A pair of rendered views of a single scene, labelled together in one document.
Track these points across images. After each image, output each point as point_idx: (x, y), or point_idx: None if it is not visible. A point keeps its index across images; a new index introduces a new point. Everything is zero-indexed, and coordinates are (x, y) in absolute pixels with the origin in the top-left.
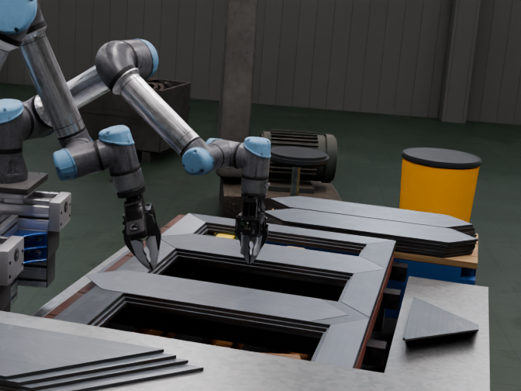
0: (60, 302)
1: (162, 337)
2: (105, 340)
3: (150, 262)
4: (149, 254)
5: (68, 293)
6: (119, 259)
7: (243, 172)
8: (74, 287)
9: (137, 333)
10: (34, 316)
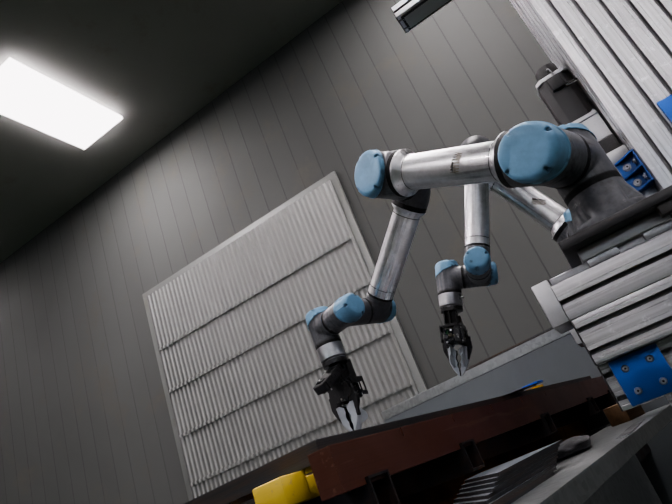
0: (615, 439)
1: (468, 370)
2: (489, 357)
3: (460, 369)
4: (458, 362)
5: (610, 444)
6: (498, 402)
7: (339, 336)
8: (607, 448)
9: (478, 365)
10: (521, 344)
